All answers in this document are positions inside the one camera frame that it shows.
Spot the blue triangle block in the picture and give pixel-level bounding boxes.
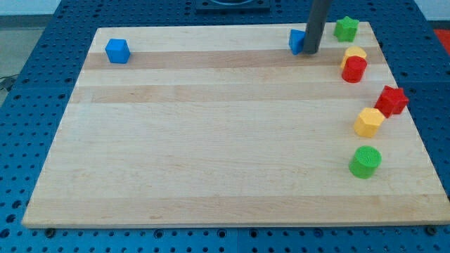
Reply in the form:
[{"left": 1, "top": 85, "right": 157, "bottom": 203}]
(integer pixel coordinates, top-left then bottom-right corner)
[{"left": 288, "top": 30, "right": 306, "bottom": 56}]

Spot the wooden board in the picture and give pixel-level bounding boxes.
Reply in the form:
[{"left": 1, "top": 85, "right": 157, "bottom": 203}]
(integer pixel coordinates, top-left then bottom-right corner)
[{"left": 22, "top": 22, "right": 449, "bottom": 228}]

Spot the blue cube block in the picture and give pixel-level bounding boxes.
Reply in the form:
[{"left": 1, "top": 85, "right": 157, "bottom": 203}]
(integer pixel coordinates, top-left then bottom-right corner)
[{"left": 105, "top": 39, "right": 131, "bottom": 64}]

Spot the yellow hexagon block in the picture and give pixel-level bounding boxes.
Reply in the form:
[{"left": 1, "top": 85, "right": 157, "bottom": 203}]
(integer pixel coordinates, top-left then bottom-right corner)
[{"left": 353, "top": 108, "right": 385, "bottom": 138}]

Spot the green cylinder block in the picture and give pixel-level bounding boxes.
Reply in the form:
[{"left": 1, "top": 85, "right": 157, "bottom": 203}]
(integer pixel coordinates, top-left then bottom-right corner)
[{"left": 349, "top": 145, "right": 382, "bottom": 179}]

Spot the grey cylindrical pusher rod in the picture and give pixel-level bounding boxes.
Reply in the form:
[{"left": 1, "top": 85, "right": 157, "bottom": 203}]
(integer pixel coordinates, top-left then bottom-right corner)
[{"left": 303, "top": 0, "right": 333, "bottom": 54}]

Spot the yellow block behind red cylinder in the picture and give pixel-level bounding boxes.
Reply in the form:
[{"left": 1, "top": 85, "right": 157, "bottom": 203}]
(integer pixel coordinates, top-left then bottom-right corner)
[{"left": 340, "top": 46, "right": 367, "bottom": 69}]

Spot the green star block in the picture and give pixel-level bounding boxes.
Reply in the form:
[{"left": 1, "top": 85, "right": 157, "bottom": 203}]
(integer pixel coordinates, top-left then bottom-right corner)
[{"left": 333, "top": 16, "right": 359, "bottom": 42}]

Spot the red star block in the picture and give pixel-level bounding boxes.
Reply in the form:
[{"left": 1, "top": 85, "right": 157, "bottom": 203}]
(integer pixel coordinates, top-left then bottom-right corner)
[{"left": 374, "top": 86, "right": 409, "bottom": 118}]

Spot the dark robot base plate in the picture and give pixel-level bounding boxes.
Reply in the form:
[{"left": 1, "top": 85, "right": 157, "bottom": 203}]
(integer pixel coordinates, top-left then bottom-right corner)
[{"left": 193, "top": 0, "right": 271, "bottom": 13}]

